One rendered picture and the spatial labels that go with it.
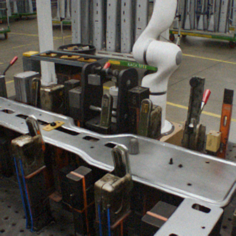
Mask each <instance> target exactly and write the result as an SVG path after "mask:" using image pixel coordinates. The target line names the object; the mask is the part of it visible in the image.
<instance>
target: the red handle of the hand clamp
mask: <svg viewBox="0 0 236 236"><path fill-rule="evenodd" d="M210 94H211V91H210V90H205V92H204V94H203V100H202V106H201V113H202V111H203V109H204V106H205V105H206V103H207V101H208V98H209V96H210ZM194 122H195V119H192V121H191V123H190V124H189V128H190V129H194Z"/></svg>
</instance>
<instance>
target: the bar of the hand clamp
mask: <svg viewBox="0 0 236 236"><path fill-rule="evenodd" d="M204 82H205V77H199V76H192V78H191V79H190V85H191V90H190V97H189V105H188V113H187V117H186V125H185V132H188V131H189V130H190V128H189V124H190V123H191V119H195V122H194V130H193V134H196V126H197V124H198V123H199V121H200V114H201V106H202V100H203V92H204Z"/></svg>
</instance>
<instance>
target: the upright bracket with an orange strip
mask: <svg viewBox="0 0 236 236"><path fill-rule="evenodd" d="M233 95H234V90H231V89H226V88H225V89H224V96H223V103H222V113H221V122H220V130H219V132H221V140H220V146H219V150H218V152H217V157H219V158H224V159H225V156H226V154H227V148H228V140H229V133H230V125H231V118H232V106H233V104H232V102H233ZM225 116H226V117H227V121H226V125H225V123H224V121H225ZM222 143H223V150H221V145H222Z"/></svg>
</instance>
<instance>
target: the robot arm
mask: <svg viewBox="0 0 236 236"><path fill-rule="evenodd" d="M177 4H178V2H177V1H176V0H155V4H154V11H153V15H152V17H151V20H150V22H149V24H148V26H147V27H146V28H145V30H144V31H143V32H142V34H141V35H140V37H139V38H138V39H137V41H136V42H135V44H134V46H133V51H132V54H133V58H134V59H135V60H136V61H137V62H138V63H140V64H142V65H146V66H151V67H157V68H158V71H157V73H154V74H149V75H147V76H145V77H144V78H143V80H142V86H145V87H148V88H150V91H151V94H150V99H151V100H152V102H153V104H154V105H158V106H161V107H162V131H161V134H165V133H167V132H169V131H170V130H171V128H172V125H171V123H170V122H169V121H167V120H165V113H166V98H167V90H168V86H167V84H168V80H169V78H170V75H171V74H172V73H173V72H174V71H175V70H176V69H177V68H178V67H179V66H180V64H181V63H182V58H183V55H182V52H181V50H180V48H179V47H178V46H177V45H175V44H171V43H169V42H163V41H157V40H156V39H157V38H158V36H159V35H160V34H162V33H163V32H164V31H166V30H167V29H168V28H169V27H170V26H171V25H172V23H173V20H174V18H175V12H176V8H177Z"/></svg>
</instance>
